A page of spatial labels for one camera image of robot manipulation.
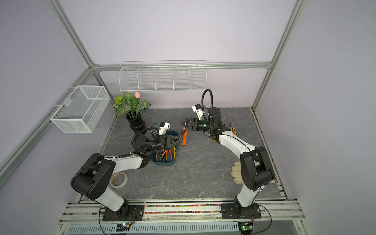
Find green artificial plant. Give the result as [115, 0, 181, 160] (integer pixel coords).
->
[113, 91, 151, 120]

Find black vase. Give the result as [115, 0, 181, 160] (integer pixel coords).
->
[126, 112, 146, 133]

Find grey orange Greener pliers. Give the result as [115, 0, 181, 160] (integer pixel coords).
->
[180, 127, 188, 146]

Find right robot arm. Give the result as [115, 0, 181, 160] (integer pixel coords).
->
[181, 104, 275, 211]

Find masking tape roll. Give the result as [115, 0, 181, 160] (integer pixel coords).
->
[110, 171, 128, 189]

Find yellow long nose pliers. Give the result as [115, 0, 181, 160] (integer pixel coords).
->
[155, 149, 165, 162]

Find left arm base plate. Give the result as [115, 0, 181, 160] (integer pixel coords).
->
[102, 204, 145, 222]

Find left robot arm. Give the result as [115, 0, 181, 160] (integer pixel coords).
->
[70, 131, 183, 215]

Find teal plastic storage box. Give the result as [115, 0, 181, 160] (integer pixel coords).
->
[151, 147, 177, 166]

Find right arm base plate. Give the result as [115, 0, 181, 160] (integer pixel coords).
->
[219, 202, 261, 220]

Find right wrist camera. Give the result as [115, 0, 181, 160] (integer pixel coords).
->
[192, 104, 207, 120]

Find beige work glove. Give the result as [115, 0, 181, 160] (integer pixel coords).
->
[230, 161, 277, 185]

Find white wire wall shelf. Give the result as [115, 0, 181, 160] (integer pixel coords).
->
[118, 60, 208, 92]

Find orange black pliers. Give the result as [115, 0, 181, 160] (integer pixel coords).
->
[164, 149, 173, 162]

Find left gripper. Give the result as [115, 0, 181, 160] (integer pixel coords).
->
[144, 135, 183, 153]

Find white mesh basket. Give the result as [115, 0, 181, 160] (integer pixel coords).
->
[50, 85, 110, 133]

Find aluminium front rail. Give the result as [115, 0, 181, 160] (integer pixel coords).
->
[59, 200, 306, 224]

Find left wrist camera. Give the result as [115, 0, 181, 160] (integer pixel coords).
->
[158, 121, 170, 136]

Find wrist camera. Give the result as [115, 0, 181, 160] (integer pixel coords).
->
[158, 121, 170, 136]
[192, 104, 207, 120]

